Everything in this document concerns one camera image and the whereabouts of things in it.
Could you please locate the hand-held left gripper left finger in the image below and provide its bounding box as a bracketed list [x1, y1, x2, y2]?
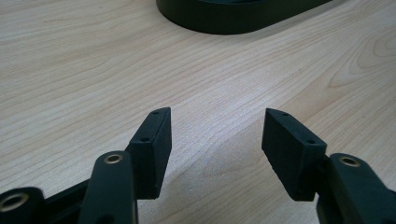
[125, 106, 173, 201]

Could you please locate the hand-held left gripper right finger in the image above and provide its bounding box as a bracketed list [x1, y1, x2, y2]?
[262, 107, 328, 202]

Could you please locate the black oval tray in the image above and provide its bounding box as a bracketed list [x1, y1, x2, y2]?
[155, 0, 334, 35]

